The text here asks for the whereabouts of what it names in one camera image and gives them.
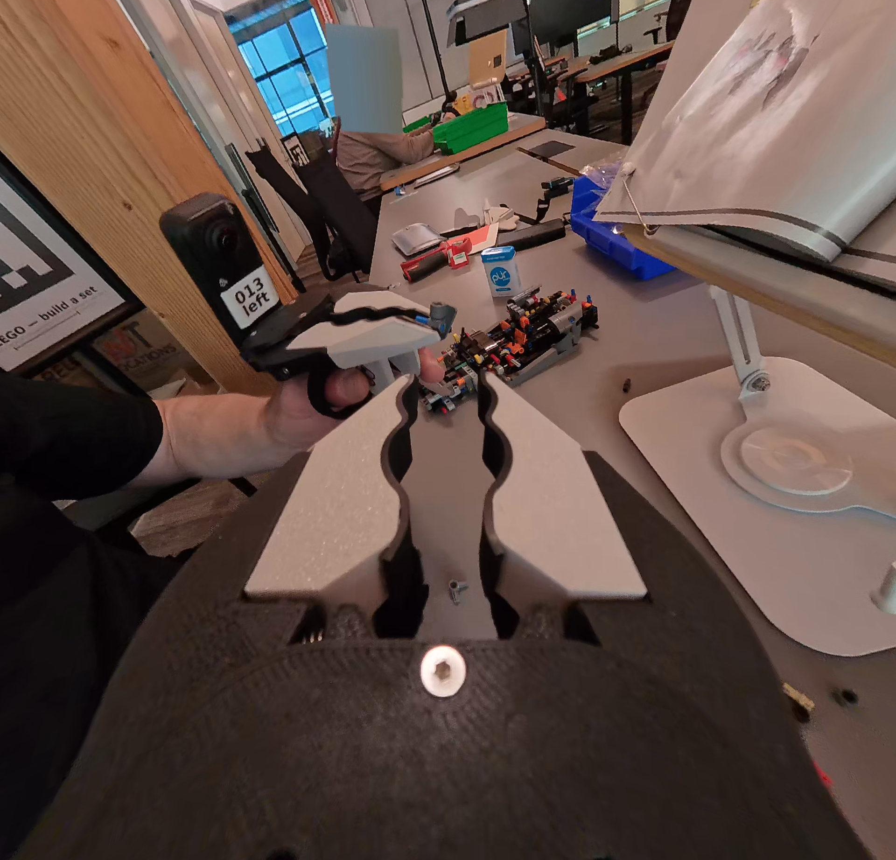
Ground blue storage bin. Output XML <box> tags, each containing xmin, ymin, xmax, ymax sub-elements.
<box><xmin>570</xmin><ymin>174</ymin><xmax>676</xmax><ymax>280</ymax></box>

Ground white blue gum container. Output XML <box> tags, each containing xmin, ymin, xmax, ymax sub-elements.
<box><xmin>480</xmin><ymin>245</ymin><xmax>522</xmax><ymax>298</ymax></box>

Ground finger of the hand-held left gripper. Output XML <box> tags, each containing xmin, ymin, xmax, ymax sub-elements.
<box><xmin>287</xmin><ymin>313</ymin><xmax>450</xmax><ymax>393</ymax></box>
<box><xmin>328</xmin><ymin>289</ymin><xmax>435</xmax><ymax>329</ymax></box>

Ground cardboard box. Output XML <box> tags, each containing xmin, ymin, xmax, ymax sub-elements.
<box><xmin>31</xmin><ymin>307</ymin><xmax>214</xmax><ymax>399</ymax></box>

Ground black office chair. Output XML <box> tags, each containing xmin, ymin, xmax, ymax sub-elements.
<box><xmin>245</xmin><ymin>142</ymin><xmax>382</xmax><ymax>283</ymax></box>

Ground red black hand tool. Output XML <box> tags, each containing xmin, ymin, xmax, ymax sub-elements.
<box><xmin>400</xmin><ymin>239</ymin><xmax>473</xmax><ymax>283</ymax></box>

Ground person's left forearm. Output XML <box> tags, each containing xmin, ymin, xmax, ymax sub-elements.
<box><xmin>0</xmin><ymin>372</ymin><xmax>281</xmax><ymax>507</ymax></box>

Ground lego car chassis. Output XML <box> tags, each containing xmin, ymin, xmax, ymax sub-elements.
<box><xmin>420</xmin><ymin>286</ymin><xmax>601</xmax><ymax>414</ymax></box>

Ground instruction booklet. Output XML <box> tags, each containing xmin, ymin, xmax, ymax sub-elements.
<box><xmin>594</xmin><ymin>0</ymin><xmax>896</xmax><ymax>265</ymax></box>

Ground window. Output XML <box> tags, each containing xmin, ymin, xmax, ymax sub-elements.
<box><xmin>227</xmin><ymin>7</ymin><xmax>338</xmax><ymax>139</ymax></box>

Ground wooden desk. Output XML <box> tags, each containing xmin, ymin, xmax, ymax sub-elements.
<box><xmin>380</xmin><ymin>113</ymin><xmax>547</xmax><ymax>192</ymax></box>
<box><xmin>514</xmin><ymin>40</ymin><xmax>679</xmax><ymax>143</ymax></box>

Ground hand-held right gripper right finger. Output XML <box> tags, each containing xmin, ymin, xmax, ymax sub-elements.
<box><xmin>477</xmin><ymin>370</ymin><xmax>648</xmax><ymax>605</ymax></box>

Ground silver pouch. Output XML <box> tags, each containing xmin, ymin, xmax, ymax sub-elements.
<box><xmin>391</xmin><ymin>223</ymin><xmax>442</xmax><ymax>255</ymax></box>

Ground person's left hand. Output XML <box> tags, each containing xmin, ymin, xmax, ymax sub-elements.
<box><xmin>266</xmin><ymin>350</ymin><xmax>446</xmax><ymax>453</ymax></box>

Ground framed tag poster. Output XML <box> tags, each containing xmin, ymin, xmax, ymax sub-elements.
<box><xmin>0</xmin><ymin>152</ymin><xmax>144</xmax><ymax>374</ymax></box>

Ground studio light panel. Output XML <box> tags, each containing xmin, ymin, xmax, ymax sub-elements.
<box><xmin>448</xmin><ymin>0</ymin><xmax>533</xmax><ymax>49</ymax></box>

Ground green storage bin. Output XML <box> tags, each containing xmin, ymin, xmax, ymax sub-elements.
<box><xmin>402</xmin><ymin>102</ymin><xmax>510</xmax><ymax>154</ymax></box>

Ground black power bank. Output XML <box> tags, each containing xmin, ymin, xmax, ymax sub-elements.
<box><xmin>514</xmin><ymin>218</ymin><xmax>567</xmax><ymax>248</ymax></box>

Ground white book stand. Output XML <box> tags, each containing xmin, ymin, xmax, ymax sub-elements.
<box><xmin>619</xmin><ymin>219</ymin><xmax>896</xmax><ymax>658</ymax></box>

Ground clear plastic bags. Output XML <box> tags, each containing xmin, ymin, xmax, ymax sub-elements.
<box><xmin>580</xmin><ymin>160</ymin><xmax>634</xmax><ymax>192</ymax></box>

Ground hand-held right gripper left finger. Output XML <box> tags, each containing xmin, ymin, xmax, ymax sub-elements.
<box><xmin>244</xmin><ymin>373</ymin><xmax>421</xmax><ymax>603</ymax></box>

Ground person's black clothing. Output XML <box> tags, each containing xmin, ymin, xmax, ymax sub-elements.
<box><xmin>0</xmin><ymin>478</ymin><xmax>211</xmax><ymax>860</ymax></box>

